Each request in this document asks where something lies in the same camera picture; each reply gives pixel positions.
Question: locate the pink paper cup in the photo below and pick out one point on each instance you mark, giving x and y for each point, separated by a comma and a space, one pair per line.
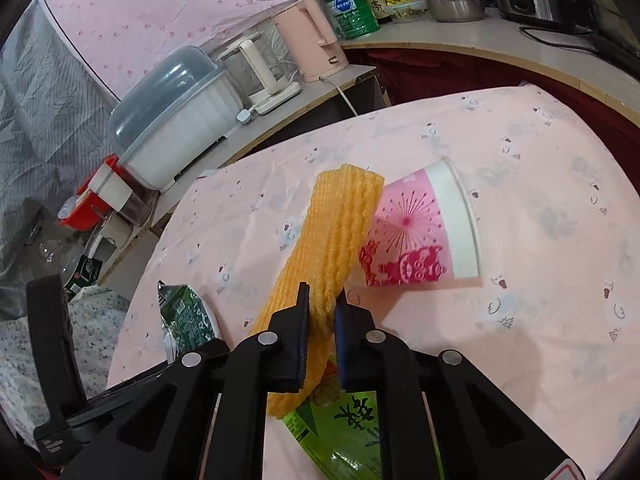
423, 232

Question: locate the dark sauce bottle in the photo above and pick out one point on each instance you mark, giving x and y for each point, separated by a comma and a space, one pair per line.
380, 11

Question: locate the white lidded glass jar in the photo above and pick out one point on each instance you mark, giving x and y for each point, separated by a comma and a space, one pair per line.
132, 201

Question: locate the white box with clear lid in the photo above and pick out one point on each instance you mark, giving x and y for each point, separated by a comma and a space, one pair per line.
177, 112

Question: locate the pink dotted wall cloth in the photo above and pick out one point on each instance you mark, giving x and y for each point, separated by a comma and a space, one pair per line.
123, 40

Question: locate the white glass kettle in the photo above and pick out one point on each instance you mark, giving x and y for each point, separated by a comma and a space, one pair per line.
258, 74

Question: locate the red plastic basin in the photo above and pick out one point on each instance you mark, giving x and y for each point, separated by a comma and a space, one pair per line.
84, 210

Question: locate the green white snack wrapper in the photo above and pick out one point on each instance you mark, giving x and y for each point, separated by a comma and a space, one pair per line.
185, 319

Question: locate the grey striped cloth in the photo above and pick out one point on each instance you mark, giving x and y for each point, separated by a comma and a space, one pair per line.
53, 119

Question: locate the pink electric kettle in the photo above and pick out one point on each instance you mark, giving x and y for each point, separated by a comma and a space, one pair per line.
311, 40

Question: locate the green tin can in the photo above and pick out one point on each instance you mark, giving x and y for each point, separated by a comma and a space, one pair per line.
354, 18

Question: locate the orange foam fruit net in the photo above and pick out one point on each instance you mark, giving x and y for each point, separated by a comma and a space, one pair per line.
336, 225

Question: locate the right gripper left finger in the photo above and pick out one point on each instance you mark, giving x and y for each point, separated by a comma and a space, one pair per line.
204, 416

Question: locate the small steel bowl with lid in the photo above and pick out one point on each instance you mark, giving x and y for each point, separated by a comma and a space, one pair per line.
456, 11

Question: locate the green tea carton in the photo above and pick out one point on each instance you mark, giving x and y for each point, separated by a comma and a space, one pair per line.
338, 430

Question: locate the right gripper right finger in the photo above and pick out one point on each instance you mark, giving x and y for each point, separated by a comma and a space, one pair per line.
440, 417

